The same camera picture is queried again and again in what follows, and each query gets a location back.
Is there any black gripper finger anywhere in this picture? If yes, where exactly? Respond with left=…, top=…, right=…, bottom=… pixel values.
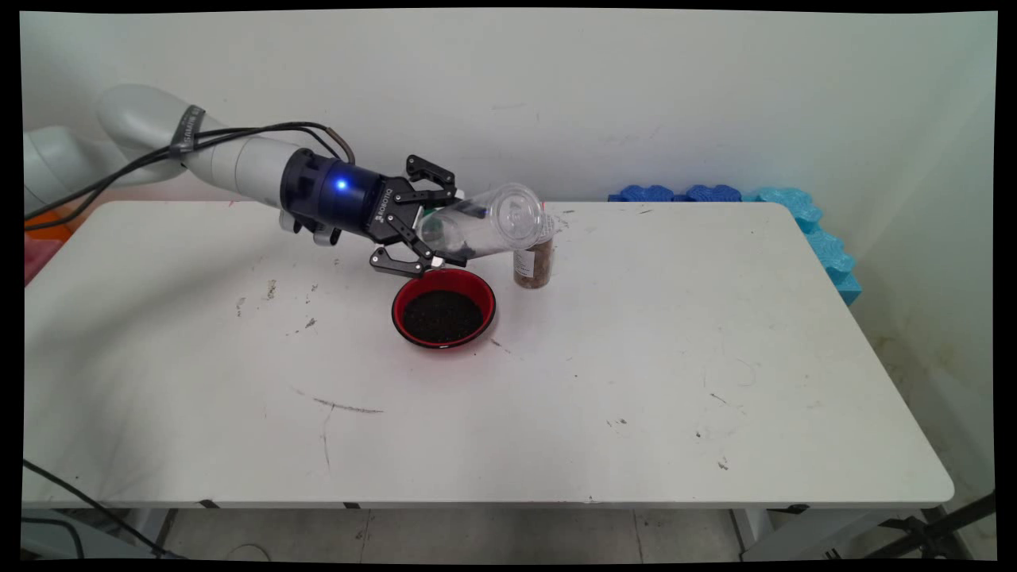
left=369, top=226, right=470, bottom=279
left=397, top=154, right=460, bottom=209

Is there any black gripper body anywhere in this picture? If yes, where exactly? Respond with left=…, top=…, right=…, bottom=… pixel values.
left=314, top=153, right=422, bottom=243

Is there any clear plastic jar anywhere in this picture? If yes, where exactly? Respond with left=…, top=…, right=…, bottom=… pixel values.
left=419, top=183, right=545, bottom=263

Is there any red bowl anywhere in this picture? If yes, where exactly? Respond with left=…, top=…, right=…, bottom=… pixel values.
left=391, top=268, right=497, bottom=350

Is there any black seeds heap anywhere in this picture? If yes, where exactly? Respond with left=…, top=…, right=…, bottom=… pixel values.
left=403, top=289, right=484, bottom=344

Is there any spice jar with white lid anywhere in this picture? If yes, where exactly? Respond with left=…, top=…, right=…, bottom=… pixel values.
left=512, top=213, right=557, bottom=290

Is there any orange red bin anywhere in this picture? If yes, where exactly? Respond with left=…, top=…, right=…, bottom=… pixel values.
left=24, top=205, right=87, bottom=285

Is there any light blue foam mat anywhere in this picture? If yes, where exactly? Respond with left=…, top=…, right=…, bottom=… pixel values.
left=743, top=187, right=864, bottom=307

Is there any grey table leg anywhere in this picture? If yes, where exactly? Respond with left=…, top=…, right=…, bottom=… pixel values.
left=731, top=508, right=930, bottom=561
left=22, top=508, right=172, bottom=561

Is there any black stand bar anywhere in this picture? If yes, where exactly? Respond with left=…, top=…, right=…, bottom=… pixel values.
left=866, top=493, right=996, bottom=561

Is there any black velcro strap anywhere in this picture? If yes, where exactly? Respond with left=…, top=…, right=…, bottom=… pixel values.
left=168, top=105, right=206, bottom=156

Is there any black hanging cable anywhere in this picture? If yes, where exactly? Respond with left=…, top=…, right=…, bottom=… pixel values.
left=22, top=459, right=184, bottom=558

